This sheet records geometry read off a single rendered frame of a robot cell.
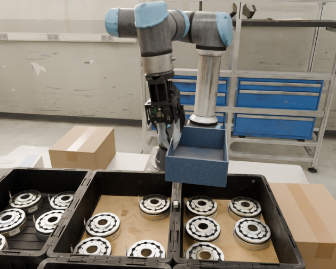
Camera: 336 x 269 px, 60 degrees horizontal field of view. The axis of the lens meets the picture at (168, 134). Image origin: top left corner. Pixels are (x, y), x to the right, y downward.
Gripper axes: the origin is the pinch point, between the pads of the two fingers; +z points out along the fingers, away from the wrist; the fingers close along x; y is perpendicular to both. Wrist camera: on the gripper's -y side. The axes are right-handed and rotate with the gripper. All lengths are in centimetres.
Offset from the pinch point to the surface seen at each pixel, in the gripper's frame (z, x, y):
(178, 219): 19.1, 0.7, 7.7
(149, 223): 27.6, -11.1, -0.3
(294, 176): 48, 44, -61
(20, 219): 19, -49, 8
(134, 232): 27.1, -14.4, 4.4
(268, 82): 34, 47, -195
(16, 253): 14.2, -34.3, 26.7
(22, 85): 28, -258, -270
